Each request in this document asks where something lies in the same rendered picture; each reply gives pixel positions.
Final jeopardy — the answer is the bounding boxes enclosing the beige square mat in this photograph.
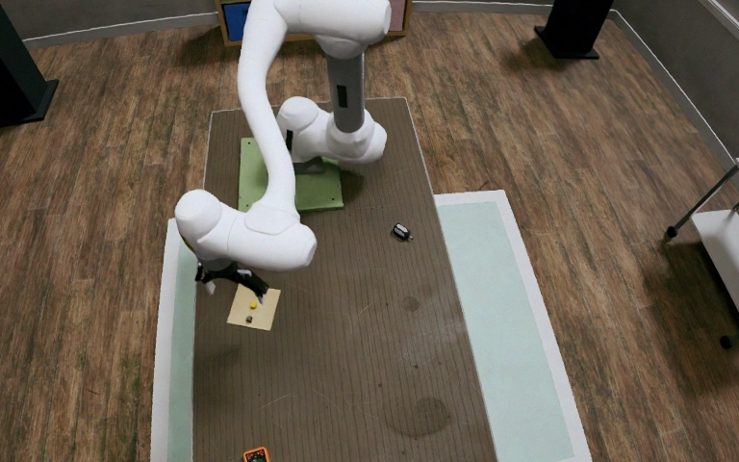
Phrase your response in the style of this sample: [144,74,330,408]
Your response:
[227,284,280,331]

